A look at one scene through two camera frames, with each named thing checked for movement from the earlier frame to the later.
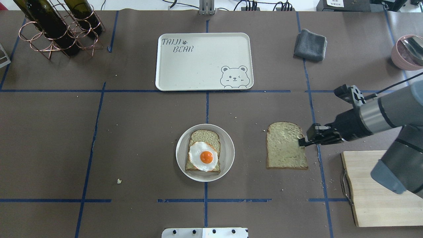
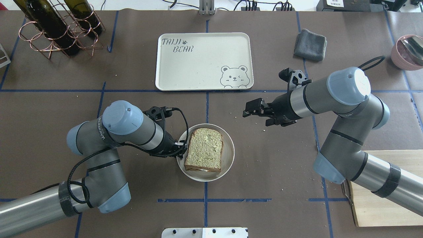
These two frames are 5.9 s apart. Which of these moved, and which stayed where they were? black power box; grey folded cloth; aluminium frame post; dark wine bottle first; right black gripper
Moved: right black gripper
Stayed: black power box; aluminium frame post; dark wine bottle first; grey folded cloth
